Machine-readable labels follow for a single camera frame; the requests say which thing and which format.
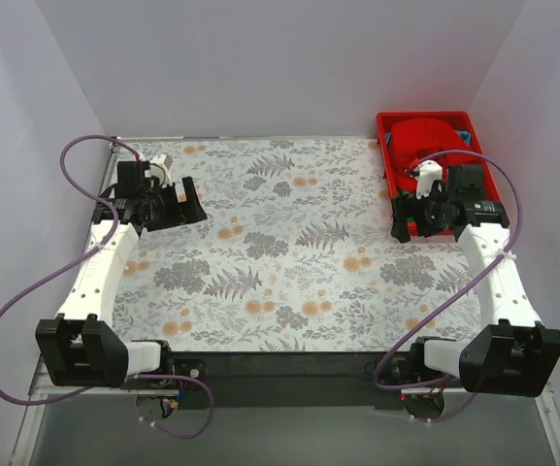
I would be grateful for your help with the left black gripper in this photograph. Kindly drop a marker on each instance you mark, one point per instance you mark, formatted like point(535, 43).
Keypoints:
point(174, 210)

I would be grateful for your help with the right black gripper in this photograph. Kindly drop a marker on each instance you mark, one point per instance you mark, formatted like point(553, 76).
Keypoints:
point(413, 214)

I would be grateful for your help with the red t shirt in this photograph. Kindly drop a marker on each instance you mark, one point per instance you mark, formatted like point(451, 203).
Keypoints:
point(413, 139)

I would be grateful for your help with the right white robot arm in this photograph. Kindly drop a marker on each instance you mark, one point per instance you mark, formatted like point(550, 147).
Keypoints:
point(514, 353)

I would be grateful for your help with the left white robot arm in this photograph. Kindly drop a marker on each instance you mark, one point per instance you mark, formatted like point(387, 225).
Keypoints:
point(79, 346)

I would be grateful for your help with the green t shirt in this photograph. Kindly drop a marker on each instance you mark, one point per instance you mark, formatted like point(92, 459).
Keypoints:
point(409, 208)

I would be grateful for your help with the red plastic bin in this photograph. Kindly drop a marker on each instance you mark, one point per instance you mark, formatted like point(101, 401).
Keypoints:
point(459, 121)

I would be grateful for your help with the blue t shirt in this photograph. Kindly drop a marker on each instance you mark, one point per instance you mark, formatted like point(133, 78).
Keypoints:
point(465, 136)

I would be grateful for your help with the floral table mat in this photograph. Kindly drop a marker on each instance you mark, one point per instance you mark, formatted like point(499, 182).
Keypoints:
point(295, 254)

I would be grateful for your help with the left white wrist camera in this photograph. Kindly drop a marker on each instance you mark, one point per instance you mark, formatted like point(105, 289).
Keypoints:
point(160, 166)

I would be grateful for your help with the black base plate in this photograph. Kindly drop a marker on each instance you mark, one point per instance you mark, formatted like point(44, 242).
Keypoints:
point(298, 379)

